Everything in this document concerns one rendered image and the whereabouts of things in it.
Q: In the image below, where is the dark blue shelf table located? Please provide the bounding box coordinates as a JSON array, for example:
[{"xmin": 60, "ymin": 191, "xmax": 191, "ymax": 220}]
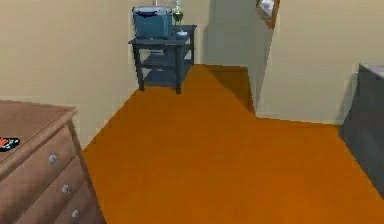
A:
[{"xmin": 128, "ymin": 24, "xmax": 198, "ymax": 95}]

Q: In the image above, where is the blue box radio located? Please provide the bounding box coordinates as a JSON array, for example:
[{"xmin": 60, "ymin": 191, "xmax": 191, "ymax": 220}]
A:
[{"xmin": 131, "ymin": 5, "xmax": 174, "ymax": 40}]

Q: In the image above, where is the brown chest of drawers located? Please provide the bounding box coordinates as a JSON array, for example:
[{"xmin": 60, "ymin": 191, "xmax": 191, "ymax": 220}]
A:
[{"xmin": 0, "ymin": 99, "xmax": 107, "ymax": 224}]

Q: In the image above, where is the dark grey cabinet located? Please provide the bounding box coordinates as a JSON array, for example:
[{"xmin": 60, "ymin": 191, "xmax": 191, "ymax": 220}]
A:
[{"xmin": 338, "ymin": 63, "xmax": 384, "ymax": 200}]

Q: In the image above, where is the red and black small object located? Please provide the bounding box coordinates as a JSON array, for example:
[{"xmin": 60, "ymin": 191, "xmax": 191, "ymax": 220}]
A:
[{"xmin": 0, "ymin": 136, "xmax": 21, "ymax": 153}]

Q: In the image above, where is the brown framed wall picture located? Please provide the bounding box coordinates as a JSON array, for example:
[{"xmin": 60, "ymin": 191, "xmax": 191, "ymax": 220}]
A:
[{"xmin": 255, "ymin": 0, "xmax": 281, "ymax": 30}]

